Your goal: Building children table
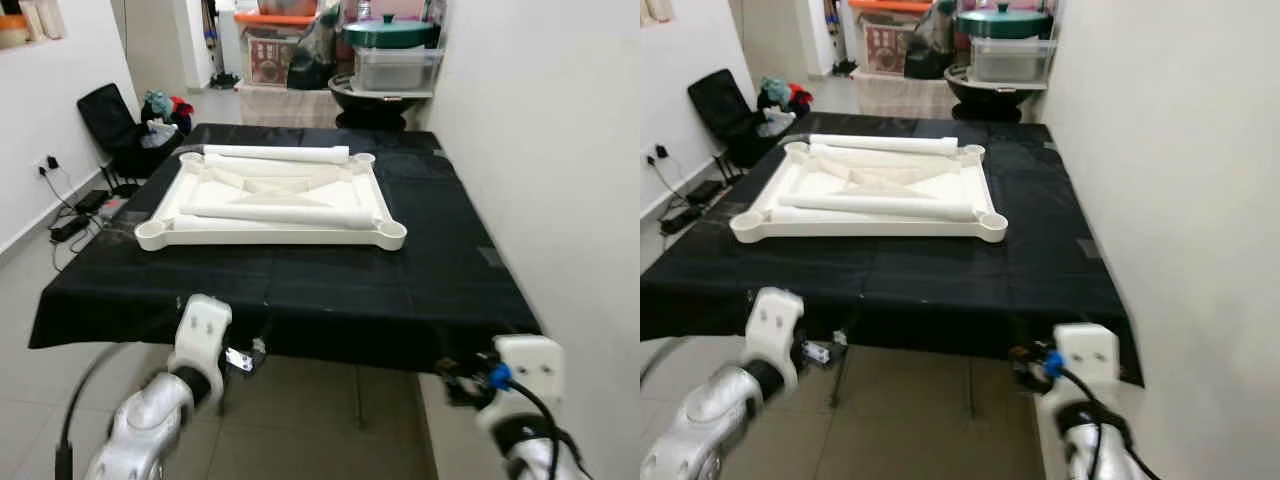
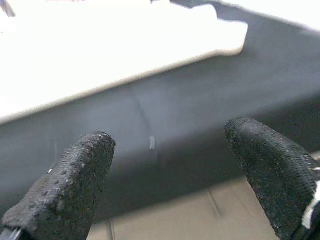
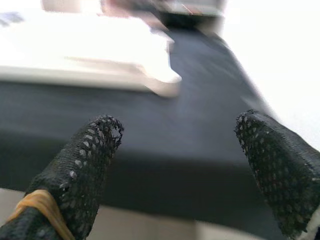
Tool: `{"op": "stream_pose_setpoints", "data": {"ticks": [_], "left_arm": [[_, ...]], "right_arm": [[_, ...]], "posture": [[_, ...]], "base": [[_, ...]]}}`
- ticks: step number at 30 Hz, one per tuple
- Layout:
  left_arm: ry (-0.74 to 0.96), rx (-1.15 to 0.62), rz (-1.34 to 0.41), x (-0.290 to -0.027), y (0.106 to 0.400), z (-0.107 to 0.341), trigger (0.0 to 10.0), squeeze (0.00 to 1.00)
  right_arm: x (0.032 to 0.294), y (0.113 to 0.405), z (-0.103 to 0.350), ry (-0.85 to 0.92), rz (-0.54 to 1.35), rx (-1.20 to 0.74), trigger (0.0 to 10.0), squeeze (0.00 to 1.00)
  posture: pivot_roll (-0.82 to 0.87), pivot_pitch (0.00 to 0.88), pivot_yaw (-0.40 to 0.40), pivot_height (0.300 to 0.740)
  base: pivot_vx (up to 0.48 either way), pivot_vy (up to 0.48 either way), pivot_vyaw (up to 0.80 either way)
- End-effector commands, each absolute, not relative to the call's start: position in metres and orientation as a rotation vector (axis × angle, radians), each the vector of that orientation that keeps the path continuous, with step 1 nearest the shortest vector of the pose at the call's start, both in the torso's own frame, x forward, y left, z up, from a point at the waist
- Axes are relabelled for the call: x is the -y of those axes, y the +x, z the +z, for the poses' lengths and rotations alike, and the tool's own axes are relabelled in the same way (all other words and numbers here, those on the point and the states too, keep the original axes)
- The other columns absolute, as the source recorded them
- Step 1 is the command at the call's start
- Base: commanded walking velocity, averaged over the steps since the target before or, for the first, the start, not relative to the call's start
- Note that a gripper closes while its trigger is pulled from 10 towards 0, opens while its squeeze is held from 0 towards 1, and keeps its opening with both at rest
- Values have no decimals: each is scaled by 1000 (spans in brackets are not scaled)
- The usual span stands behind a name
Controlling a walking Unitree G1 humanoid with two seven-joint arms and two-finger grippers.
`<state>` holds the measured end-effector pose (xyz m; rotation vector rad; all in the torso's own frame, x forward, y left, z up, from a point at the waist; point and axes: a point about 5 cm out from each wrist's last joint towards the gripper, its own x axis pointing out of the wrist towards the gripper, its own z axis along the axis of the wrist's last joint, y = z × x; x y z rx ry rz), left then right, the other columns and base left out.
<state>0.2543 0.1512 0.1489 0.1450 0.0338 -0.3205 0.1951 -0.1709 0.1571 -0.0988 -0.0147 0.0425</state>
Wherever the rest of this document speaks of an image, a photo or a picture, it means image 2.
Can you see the white plastic table top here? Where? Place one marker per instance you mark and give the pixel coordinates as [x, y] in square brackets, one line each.
[100, 50]

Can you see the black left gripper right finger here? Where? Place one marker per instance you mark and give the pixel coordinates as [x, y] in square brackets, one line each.
[275, 175]

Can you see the black plastic sheet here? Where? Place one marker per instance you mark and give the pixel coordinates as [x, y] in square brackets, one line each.
[200, 100]

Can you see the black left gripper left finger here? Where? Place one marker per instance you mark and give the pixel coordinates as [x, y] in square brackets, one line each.
[67, 190]

